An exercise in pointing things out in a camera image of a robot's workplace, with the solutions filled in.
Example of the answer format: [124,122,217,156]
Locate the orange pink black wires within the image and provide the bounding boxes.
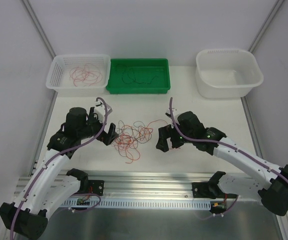
[111,119,168,163]

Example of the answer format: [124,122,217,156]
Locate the aluminium frame rail left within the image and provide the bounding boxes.
[20,0,56,59]

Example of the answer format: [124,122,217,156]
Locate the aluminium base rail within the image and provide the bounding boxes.
[13,169,259,201]

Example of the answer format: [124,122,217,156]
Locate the white perforated basket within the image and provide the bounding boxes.
[46,54,111,97]

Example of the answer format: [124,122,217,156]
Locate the white plastic tub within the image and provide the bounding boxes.
[195,49,263,99]

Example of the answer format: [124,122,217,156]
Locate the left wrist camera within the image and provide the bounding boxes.
[93,99,114,121]

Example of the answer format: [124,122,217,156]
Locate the white slotted cable duct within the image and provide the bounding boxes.
[61,198,211,211]

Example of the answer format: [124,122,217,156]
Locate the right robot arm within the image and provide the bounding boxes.
[156,109,288,216]

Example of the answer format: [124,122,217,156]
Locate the single pulled red wire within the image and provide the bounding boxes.
[69,63,103,87]

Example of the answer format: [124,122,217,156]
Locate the aluminium frame rail right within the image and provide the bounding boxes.
[241,96,264,158]

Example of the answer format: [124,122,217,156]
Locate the green plastic tray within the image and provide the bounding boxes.
[106,58,171,94]

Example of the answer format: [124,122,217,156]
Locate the aluminium frame rail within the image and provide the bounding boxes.
[241,96,264,158]
[20,0,56,59]

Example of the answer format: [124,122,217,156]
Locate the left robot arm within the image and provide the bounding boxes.
[0,101,118,240]

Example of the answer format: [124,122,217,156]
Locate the black wire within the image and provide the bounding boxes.
[115,63,159,86]

